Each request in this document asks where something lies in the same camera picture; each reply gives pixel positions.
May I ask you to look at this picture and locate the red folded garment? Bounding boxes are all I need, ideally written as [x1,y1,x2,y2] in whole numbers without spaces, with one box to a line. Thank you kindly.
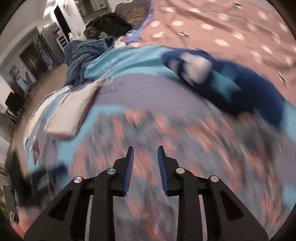
[46,90,100,141]

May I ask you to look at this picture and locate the black clothes pile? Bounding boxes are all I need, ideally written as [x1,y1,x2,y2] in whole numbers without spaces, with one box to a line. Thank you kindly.
[84,13,132,39]

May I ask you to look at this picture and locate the floral teal garment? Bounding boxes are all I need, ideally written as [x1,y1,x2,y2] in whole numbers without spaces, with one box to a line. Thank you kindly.
[69,109,295,240]

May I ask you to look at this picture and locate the white shelf unit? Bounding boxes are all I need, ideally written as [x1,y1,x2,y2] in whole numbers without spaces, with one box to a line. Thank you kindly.
[55,34,69,53]

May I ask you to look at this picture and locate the navy star fleece garment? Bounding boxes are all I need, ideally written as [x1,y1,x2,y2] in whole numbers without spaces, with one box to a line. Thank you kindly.
[162,48,285,128]

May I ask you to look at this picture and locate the purple patterned pillow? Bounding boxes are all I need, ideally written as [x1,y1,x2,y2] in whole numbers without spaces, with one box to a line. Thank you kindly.
[114,0,154,30]

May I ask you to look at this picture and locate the white folded garment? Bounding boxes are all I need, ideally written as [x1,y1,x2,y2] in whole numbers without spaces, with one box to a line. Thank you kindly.
[43,77,102,137]

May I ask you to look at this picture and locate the blue grey bed blanket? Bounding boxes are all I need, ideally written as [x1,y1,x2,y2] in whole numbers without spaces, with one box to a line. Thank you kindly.
[23,45,296,232]

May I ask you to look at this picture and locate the pink polka dot sheet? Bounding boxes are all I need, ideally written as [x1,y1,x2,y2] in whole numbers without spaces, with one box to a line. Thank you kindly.
[139,1,295,102]

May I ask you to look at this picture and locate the dark blue denim clothes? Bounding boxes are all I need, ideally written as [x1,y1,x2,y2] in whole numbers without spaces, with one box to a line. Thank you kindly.
[64,36,115,86]

